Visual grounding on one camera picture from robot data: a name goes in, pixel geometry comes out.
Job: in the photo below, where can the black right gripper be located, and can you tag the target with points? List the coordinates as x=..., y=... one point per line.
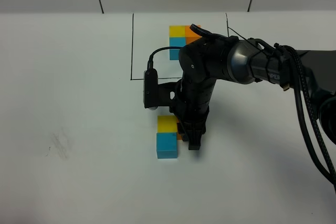
x=193, y=108

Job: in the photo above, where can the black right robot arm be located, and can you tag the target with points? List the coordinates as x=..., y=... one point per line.
x=215, y=57

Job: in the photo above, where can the blue template block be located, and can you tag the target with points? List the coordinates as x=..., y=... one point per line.
x=176, y=43

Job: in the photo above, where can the orange template block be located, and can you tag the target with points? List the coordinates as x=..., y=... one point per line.
x=190, y=36

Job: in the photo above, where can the yellow template block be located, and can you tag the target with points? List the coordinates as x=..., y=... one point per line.
x=176, y=31

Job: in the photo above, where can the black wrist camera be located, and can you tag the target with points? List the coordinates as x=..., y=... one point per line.
x=150, y=89

